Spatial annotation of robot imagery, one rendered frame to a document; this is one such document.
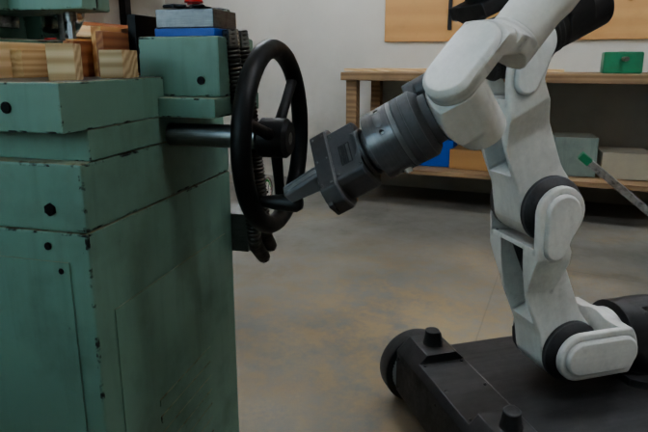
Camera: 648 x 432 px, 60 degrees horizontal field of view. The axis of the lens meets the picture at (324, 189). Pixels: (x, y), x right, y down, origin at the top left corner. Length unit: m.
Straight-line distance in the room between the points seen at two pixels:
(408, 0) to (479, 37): 3.49
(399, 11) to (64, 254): 3.58
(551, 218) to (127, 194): 0.81
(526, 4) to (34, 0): 0.72
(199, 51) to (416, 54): 3.34
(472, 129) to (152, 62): 0.49
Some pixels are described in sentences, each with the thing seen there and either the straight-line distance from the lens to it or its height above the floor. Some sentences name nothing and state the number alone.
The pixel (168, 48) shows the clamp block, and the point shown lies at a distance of 0.91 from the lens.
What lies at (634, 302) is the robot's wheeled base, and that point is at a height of 0.36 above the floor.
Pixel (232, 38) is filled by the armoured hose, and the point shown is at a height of 0.96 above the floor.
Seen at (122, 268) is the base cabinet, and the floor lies 0.64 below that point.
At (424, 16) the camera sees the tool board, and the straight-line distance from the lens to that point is 4.12.
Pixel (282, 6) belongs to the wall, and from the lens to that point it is 4.51.
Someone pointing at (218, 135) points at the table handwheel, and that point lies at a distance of 0.87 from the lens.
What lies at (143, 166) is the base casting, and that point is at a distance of 0.87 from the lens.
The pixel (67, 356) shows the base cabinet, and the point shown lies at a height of 0.54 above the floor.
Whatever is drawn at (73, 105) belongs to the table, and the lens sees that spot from 0.74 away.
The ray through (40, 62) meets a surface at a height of 0.92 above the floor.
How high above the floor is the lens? 0.93
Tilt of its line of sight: 13 degrees down
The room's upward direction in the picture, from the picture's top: straight up
